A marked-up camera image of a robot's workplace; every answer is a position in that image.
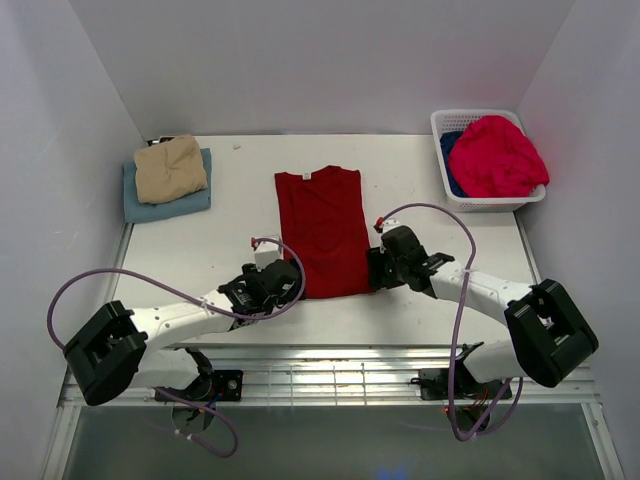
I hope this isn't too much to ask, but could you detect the dark red t shirt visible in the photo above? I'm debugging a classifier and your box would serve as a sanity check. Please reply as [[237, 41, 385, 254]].
[[274, 166, 371, 300]]

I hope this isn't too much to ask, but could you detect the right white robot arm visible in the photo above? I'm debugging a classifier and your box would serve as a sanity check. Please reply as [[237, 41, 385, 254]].
[[367, 219, 599, 397]]

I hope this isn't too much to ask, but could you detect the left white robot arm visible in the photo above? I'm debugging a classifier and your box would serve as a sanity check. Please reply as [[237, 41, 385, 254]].
[[63, 259, 304, 406]]

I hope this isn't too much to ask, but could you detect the dark blue t shirt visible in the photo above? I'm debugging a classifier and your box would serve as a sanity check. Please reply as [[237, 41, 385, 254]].
[[440, 131, 468, 198]]

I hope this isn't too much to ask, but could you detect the pink crumpled t shirt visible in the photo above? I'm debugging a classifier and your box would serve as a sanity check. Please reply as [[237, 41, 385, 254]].
[[447, 115, 550, 198]]

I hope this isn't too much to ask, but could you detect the folded light blue t shirt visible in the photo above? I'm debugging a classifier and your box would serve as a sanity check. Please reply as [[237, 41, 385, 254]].
[[123, 148, 212, 224]]

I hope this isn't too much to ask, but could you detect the white plastic basket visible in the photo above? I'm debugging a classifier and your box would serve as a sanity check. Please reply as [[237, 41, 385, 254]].
[[430, 109, 546, 212]]

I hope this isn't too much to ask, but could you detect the folded beige t shirt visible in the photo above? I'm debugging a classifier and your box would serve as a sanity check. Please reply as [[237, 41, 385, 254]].
[[134, 135, 208, 205]]

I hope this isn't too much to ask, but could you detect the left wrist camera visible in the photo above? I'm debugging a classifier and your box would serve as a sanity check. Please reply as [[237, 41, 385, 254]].
[[251, 235, 282, 270]]

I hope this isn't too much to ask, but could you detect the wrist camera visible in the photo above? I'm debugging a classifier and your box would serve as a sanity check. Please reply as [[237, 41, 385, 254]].
[[251, 235, 282, 270], [374, 217, 402, 235]]

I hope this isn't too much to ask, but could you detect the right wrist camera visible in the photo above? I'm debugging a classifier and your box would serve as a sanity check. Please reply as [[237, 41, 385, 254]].
[[374, 217, 402, 235]]

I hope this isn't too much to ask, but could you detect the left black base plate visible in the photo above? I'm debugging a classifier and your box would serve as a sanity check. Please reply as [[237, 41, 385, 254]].
[[162, 370, 244, 403]]

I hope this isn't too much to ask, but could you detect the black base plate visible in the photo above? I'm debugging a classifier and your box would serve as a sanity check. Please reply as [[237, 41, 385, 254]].
[[162, 370, 244, 403], [410, 368, 512, 400]]

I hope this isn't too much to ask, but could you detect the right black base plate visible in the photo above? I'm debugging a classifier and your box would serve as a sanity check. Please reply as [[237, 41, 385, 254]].
[[410, 368, 512, 400]]

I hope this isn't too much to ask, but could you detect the aluminium rail frame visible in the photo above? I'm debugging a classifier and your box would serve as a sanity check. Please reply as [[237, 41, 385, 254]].
[[39, 219, 626, 480]]

